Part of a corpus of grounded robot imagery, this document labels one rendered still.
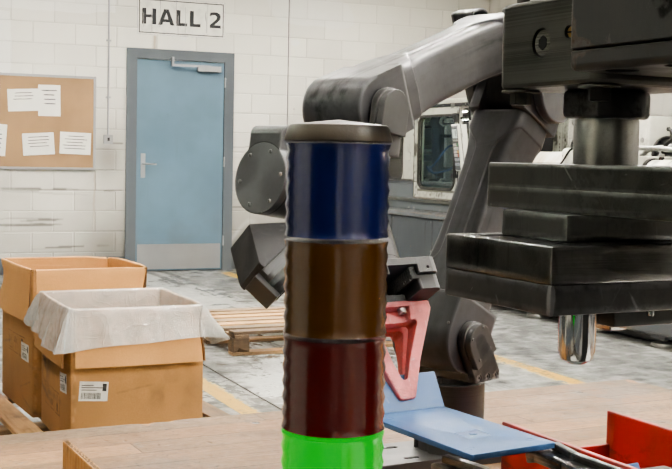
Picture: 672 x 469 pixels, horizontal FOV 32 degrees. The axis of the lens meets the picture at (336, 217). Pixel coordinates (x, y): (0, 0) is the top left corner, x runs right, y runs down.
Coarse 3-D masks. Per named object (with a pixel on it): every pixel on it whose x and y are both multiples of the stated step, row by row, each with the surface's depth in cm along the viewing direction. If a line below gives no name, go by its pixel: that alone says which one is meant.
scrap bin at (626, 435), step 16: (608, 416) 106; (624, 416) 104; (528, 432) 97; (608, 432) 106; (624, 432) 104; (640, 432) 102; (656, 432) 100; (576, 448) 92; (592, 448) 105; (608, 448) 105; (624, 448) 104; (640, 448) 102; (656, 448) 100; (512, 464) 99; (528, 464) 97; (624, 464) 87; (640, 464) 102; (656, 464) 100
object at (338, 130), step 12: (336, 120) 42; (288, 132) 42; (300, 132) 41; (312, 132) 41; (324, 132) 41; (336, 132) 40; (348, 132) 41; (360, 132) 41; (372, 132) 41; (384, 132) 41
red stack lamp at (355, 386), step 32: (288, 352) 42; (320, 352) 41; (352, 352) 41; (384, 352) 42; (288, 384) 42; (320, 384) 41; (352, 384) 41; (384, 384) 42; (288, 416) 42; (320, 416) 41; (352, 416) 41
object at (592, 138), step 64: (576, 128) 67; (512, 192) 68; (576, 192) 63; (640, 192) 59; (448, 256) 68; (512, 256) 63; (576, 256) 60; (640, 256) 62; (576, 320) 61; (640, 320) 66
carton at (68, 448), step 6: (66, 444) 86; (72, 444) 86; (66, 450) 86; (72, 450) 84; (78, 450) 84; (66, 456) 86; (72, 456) 84; (78, 456) 83; (84, 456) 82; (66, 462) 86; (72, 462) 84; (78, 462) 83; (84, 462) 81; (90, 462) 81; (66, 468) 86; (72, 468) 84; (78, 468) 83; (84, 468) 81; (90, 468) 80; (96, 468) 79
